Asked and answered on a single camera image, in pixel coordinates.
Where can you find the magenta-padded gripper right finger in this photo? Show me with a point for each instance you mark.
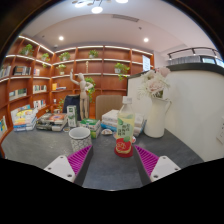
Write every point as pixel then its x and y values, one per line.
pixel 165 166

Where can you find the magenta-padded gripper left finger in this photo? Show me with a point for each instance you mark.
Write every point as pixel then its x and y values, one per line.
pixel 58 166

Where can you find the yellow-green drink bottle white cap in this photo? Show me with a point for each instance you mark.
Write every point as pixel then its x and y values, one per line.
pixel 125 130

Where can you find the white mug with black lines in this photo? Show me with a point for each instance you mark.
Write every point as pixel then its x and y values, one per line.
pixel 80 140

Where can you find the dark book stack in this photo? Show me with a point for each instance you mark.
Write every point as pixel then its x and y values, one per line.
pixel 51 121

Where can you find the white vase with pale flowers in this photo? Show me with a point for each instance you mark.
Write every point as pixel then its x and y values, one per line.
pixel 155 120

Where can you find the wide green-white carton box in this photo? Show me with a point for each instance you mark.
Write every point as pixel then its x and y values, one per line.
pixel 90 126

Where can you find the tall green-white drink carton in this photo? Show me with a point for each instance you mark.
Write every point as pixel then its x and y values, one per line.
pixel 72 116

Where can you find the colourful book stack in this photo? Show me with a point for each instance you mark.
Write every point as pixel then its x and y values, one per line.
pixel 25 120

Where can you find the small colourful round sticker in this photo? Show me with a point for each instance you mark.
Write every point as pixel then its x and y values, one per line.
pixel 106 131

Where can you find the chair with dark jacket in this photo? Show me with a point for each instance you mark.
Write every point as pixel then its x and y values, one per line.
pixel 71 101

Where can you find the wooden artist mannequin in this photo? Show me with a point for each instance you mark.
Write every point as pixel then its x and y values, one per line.
pixel 82 93

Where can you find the tan upholstered chair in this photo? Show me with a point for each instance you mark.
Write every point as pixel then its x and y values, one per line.
pixel 108 105

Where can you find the orange wooden shelf unit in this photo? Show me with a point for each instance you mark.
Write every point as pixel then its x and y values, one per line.
pixel 30 76

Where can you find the grey curtain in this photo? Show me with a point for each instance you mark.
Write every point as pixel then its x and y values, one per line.
pixel 185 60

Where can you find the round recessed ceiling light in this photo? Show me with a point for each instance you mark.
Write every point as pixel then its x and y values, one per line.
pixel 146 39
pixel 61 38

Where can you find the ceiling air vent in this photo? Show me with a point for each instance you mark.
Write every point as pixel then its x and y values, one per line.
pixel 125 18

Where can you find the ceiling chandelier with round lamps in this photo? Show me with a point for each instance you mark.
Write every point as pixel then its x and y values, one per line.
pixel 97 9

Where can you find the white wall socket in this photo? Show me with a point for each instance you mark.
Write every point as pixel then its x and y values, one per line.
pixel 220 131

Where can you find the black ceiling track rail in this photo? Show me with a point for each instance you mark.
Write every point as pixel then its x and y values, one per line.
pixel 193 50

